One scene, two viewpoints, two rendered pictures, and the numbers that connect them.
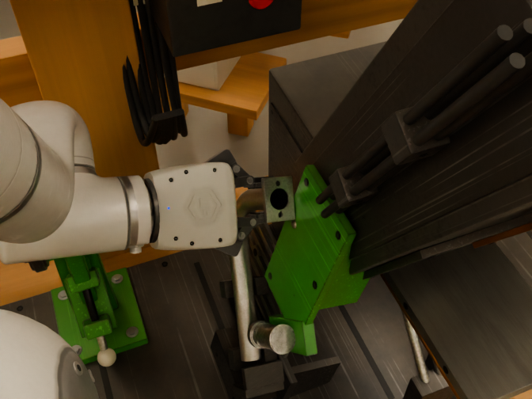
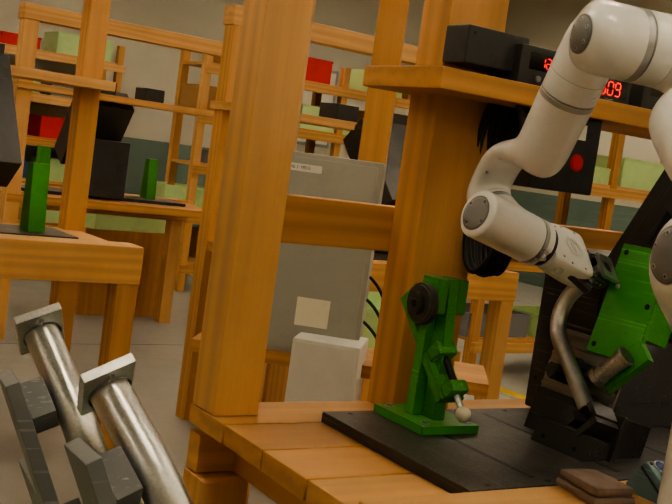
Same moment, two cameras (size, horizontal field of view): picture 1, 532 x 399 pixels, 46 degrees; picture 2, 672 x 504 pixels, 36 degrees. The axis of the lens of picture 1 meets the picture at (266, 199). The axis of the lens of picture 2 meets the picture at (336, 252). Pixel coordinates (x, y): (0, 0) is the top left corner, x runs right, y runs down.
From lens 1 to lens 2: 157 cm
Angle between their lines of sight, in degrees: 44
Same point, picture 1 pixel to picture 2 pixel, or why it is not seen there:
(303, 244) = (630, 291)
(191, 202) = (567, 241)
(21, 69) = (384, 218)
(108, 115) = (448, 251)
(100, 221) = (534, 221)
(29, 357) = not seen: outside the picture
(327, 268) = not seen: hidden behind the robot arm
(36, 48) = (431, 181)
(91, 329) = (455, 383)
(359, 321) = not seen: hidden behind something
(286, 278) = (614, 328)
